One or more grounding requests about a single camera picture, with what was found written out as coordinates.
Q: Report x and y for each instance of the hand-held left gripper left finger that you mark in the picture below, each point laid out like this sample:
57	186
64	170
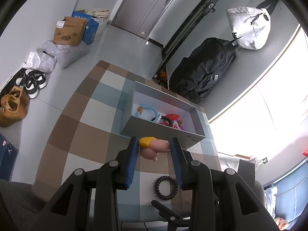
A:
131	163

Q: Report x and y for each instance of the grey storage box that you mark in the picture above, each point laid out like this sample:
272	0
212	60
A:
144	130

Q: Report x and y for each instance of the checked tablecloth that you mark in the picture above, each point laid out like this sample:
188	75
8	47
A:
91	130

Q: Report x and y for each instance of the grey plastic mailing bag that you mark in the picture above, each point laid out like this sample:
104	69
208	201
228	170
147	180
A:
67	53

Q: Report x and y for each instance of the grey door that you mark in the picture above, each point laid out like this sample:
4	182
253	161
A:
149	4

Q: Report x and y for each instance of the crumpled silver plastic bag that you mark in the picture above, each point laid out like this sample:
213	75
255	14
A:
41	61

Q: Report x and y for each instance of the brown shoe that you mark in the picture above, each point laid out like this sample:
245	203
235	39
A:
12	113
18	93

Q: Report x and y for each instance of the red and white small trinket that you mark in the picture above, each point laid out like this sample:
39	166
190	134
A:
174	125

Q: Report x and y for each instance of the white plastic bag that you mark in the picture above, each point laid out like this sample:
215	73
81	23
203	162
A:
102	27

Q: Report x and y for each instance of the dark blue shoe box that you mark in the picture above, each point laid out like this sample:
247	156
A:
7	156

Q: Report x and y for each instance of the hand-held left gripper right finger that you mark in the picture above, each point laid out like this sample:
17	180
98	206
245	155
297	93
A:
176	163

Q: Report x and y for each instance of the brown cardboard box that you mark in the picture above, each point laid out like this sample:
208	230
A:
68	31

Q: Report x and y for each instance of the red round disc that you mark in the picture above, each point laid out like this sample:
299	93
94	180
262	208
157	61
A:
172	116

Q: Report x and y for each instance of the person's grey trouser leg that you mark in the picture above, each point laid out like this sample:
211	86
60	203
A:
16	202

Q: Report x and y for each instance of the blue cardboard box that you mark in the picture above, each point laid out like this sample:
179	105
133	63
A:
91	30

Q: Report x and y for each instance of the cream cloth bag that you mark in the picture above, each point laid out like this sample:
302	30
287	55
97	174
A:
98	12

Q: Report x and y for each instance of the black and white sneaker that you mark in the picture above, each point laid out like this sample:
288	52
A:
30	89
36	77

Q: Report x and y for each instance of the pink and yellow figure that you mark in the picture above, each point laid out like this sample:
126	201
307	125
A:
151	149

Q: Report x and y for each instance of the orange and black item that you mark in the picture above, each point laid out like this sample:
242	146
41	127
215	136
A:
161	77

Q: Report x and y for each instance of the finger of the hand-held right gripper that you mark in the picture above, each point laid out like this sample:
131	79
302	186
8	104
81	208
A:
168	214

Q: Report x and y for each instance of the black backpack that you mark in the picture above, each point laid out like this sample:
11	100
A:
204	69

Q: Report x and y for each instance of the black door frame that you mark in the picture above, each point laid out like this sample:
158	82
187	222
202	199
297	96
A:
192	16

